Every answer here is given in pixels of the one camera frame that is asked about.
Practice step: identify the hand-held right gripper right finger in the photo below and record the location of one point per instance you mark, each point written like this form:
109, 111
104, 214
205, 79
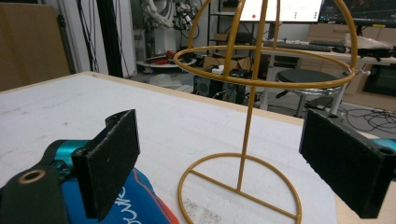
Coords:
342, 161

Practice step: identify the cardboard box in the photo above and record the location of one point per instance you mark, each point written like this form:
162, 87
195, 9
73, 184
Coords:
214, 61

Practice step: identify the black keyboard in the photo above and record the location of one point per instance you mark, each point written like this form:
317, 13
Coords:
299, 46

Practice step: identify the black metal shelf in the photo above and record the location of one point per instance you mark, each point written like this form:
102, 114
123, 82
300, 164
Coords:
218, 21

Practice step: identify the black computer case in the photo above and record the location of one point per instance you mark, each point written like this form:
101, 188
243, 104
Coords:
211, 88

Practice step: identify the white robot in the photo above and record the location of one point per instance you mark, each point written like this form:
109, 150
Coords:
162, 15

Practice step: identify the dark-screen monitor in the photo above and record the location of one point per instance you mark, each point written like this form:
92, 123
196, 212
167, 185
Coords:
367, 11

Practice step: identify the beige cloth bag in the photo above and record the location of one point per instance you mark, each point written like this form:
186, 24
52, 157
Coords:
367, 43

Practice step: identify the black upright post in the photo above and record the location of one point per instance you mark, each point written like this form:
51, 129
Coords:
109, 37

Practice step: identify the black computer mouse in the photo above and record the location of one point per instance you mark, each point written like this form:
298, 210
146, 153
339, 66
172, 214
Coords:
339, 49

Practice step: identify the black round stool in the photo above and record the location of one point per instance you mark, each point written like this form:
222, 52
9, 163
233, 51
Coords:
303, 76

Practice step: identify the white-screen monitor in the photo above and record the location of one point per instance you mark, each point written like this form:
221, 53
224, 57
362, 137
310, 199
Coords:
292, 11

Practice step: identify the brown wooden board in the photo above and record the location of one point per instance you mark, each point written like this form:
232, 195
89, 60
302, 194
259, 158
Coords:
31, 46

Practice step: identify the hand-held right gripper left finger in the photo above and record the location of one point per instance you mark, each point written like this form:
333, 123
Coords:
107, 161

